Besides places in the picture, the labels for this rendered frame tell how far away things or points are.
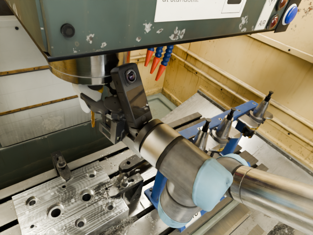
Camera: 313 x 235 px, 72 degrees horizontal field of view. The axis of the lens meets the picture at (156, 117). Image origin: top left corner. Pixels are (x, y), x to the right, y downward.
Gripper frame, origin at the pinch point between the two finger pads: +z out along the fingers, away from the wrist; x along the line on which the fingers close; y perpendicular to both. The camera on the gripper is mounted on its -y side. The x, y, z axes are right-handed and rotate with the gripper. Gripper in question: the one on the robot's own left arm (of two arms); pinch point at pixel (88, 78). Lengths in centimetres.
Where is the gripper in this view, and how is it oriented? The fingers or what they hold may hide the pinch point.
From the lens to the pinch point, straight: 49.9
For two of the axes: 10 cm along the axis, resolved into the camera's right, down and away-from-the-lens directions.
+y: -1.9, 7.3, 6.5
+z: -7.3, -5.5, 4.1
